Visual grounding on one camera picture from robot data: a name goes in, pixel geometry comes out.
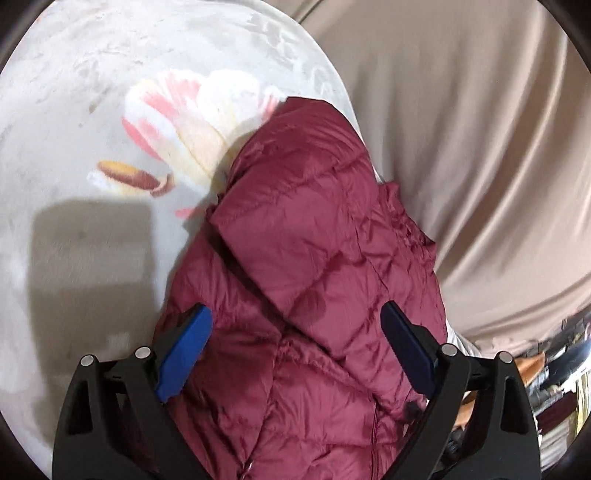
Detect beige draped cloth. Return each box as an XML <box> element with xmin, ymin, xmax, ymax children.
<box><xmin>293</xmin><ymin>0</ymin><xmax>591</xmax><ymax>358</ymax></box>

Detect dark red cloth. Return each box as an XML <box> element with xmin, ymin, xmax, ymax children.
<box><xmin>533</xmin><ymin>399</ymin><xmax>583</xmax><ymax>432</ymax></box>

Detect floral fleece blanket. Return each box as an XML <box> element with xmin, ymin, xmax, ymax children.
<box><xmin>0</xmin><ymin>0</ymin><xmax>357</xmax><ymax>464</ymax></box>

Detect maroon puffer jacket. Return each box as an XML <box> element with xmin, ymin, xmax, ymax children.
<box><xmin>152</xmin><ymin>96</ymin><xmax>450</xmax><ymax>480</ymax></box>

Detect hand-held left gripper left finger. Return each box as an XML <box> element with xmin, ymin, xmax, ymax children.
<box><xmin>52</xmin><ymin>302</ymin><xmax>218</xmax><ymax>480</ymax></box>

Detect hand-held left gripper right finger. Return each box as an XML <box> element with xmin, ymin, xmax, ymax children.
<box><xmin>379</xmin><ymin>300</ymin><xmax>542</xmax><ymax>480</ymax></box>

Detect brown leather item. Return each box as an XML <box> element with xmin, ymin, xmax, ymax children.
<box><xmin>512</xmin><ymin>353</ymin><xmax>548</xmax><ymax>384</ymax></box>

